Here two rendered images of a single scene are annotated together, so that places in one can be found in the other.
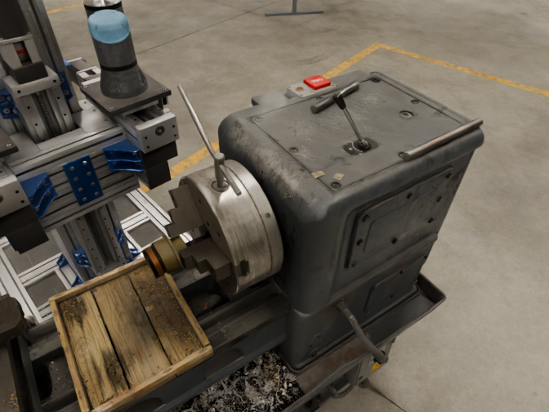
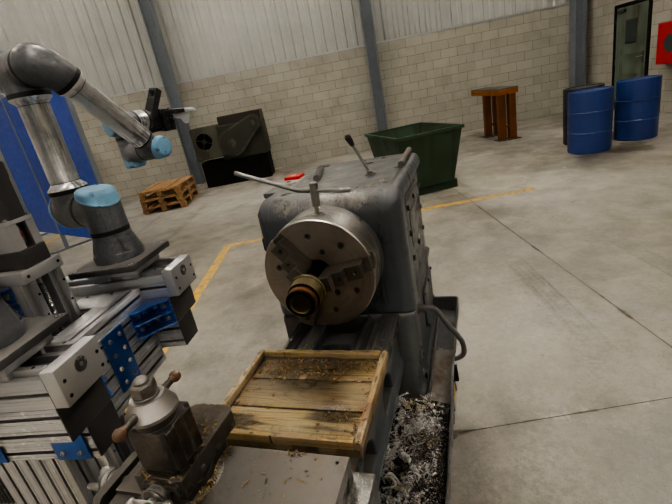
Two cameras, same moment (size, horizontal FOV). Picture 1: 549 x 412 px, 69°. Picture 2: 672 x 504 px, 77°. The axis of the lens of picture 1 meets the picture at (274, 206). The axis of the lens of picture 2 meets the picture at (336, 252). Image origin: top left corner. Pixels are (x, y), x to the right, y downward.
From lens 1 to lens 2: 82 cm
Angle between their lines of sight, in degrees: 37
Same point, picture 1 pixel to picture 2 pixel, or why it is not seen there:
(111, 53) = (111, 215)
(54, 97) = (57, 281)
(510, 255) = not seen: hidden behind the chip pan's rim
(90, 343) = (286, 423)
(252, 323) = (387, 336)
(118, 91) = (125, 252)
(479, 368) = (502, 366)
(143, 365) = (351, 397)
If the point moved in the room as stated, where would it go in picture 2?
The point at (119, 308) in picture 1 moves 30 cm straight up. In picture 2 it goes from (278, 393) to (246, 281)
